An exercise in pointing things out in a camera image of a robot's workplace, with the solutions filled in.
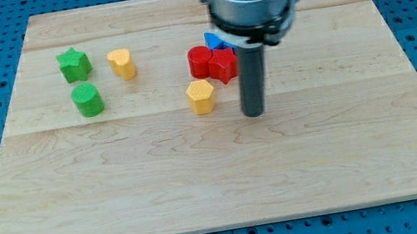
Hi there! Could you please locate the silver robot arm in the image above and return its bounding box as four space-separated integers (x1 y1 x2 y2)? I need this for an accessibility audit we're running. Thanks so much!
200 0 298 46

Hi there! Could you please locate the yellow hexagon block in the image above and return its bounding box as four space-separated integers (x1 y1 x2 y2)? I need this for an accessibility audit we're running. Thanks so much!
186 80 216 115

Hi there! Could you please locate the wooden board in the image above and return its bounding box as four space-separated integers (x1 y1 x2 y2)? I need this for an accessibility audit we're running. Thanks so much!
0 0 417 234

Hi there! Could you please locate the red star block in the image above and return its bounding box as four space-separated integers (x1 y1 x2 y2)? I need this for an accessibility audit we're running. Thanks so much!
208 48 238 84

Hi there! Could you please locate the red cylinder block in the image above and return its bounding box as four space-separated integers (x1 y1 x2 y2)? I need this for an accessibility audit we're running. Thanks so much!
187 46 212 79

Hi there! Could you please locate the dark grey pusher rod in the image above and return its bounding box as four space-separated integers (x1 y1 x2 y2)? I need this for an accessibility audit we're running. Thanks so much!
236 43 265 118

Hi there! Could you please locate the blue block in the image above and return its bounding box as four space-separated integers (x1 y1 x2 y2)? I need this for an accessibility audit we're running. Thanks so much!
203 32 236 50

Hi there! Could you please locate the yellow heart block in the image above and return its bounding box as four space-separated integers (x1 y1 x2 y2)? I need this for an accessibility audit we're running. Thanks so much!
107 48 137 80

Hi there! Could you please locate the green cylinder block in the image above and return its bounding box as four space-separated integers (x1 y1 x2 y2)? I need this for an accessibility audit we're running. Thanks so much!
70 82 104 118

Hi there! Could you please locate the green star block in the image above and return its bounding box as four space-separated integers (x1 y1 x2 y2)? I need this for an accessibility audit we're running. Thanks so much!
56 47 93 84

